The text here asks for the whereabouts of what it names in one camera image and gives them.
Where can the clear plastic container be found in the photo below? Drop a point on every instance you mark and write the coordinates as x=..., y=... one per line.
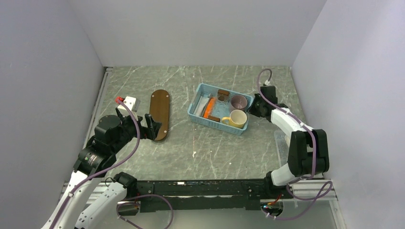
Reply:
x=282, y=145

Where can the orange toothpaste tube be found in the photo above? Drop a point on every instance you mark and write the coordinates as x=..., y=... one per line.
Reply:
x=209, y=108

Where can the mauve ceramic cup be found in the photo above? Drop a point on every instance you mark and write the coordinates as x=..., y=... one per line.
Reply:
x=238, y=102

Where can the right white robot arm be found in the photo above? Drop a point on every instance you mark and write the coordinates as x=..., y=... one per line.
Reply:
x=308, y=153

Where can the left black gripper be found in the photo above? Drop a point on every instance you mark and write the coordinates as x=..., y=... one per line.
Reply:
x=147, y=132

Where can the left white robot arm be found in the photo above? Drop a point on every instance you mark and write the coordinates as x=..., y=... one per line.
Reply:
x=112, y=133

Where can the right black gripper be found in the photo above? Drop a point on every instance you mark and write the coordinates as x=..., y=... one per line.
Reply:
x=251, y=109

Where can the yellow ceramic mug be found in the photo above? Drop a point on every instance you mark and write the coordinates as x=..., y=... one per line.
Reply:
x=237, y=119

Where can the brown oval wooden tray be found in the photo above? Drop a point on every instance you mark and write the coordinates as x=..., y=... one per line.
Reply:
x=159, y=109

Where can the clear holder with brown ends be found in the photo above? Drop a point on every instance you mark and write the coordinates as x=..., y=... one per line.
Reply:
x=220, y=105

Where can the light blue plastic basket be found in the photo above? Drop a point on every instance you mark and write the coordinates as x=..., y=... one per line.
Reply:
x=210, y=90

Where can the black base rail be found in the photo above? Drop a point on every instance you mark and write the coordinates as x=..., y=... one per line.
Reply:
x=249, y=194

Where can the aluminium frame rail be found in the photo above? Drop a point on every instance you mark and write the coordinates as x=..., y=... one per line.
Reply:
x=99, y=101

